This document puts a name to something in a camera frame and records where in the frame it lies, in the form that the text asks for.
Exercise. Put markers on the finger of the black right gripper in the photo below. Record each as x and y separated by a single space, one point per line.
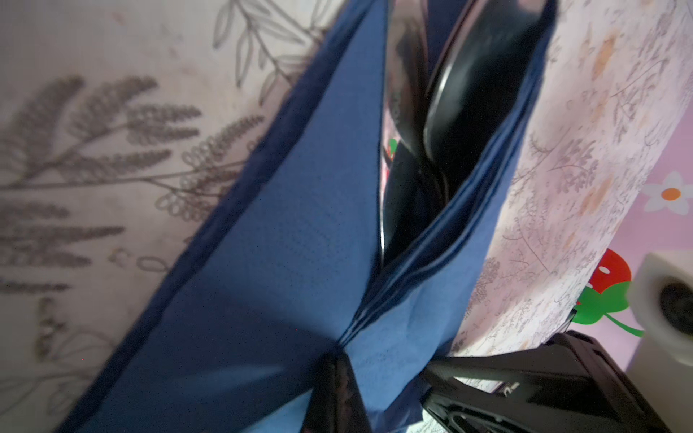
568 384

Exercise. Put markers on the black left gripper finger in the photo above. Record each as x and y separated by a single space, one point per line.
336 404

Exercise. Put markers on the dark blue paper napkin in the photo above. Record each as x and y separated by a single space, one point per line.
288 268

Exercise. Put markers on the silver metal fork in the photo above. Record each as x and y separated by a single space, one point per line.
411 192

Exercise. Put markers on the silver metal spoon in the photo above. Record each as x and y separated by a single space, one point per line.
476 82

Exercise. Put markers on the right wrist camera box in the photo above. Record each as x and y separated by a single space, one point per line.
660 298

